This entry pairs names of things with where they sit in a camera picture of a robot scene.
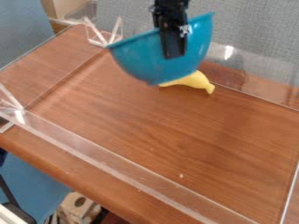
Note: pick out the blue plastic bowl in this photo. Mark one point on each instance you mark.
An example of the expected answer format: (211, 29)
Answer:
(140, 56)

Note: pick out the wooden block with hole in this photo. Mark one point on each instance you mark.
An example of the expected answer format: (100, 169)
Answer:
(78, 209)

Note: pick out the yellow toy banana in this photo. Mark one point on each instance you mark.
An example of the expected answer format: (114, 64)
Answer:
(195, 80)

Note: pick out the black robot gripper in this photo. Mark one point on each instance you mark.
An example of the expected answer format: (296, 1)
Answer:
(172, 26)

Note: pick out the clear acrylic table barrier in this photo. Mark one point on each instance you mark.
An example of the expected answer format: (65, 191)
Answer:
(164, 155)

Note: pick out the wooden shelf in background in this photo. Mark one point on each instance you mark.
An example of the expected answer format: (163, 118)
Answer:
(68, 12)

